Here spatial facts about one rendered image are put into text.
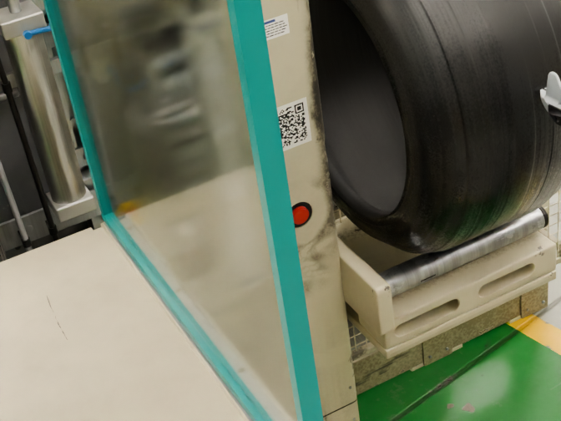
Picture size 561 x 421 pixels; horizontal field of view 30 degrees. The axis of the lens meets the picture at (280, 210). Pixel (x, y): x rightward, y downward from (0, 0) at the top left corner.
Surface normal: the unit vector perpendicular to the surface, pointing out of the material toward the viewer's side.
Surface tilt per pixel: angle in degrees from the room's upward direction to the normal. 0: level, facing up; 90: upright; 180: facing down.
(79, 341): 0
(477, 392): 0
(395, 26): 58
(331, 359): 90
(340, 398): 90
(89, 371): 0
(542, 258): 90
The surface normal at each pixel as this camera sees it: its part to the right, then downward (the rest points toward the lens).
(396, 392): -0.13, -0.82
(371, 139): 0.20, -0.35
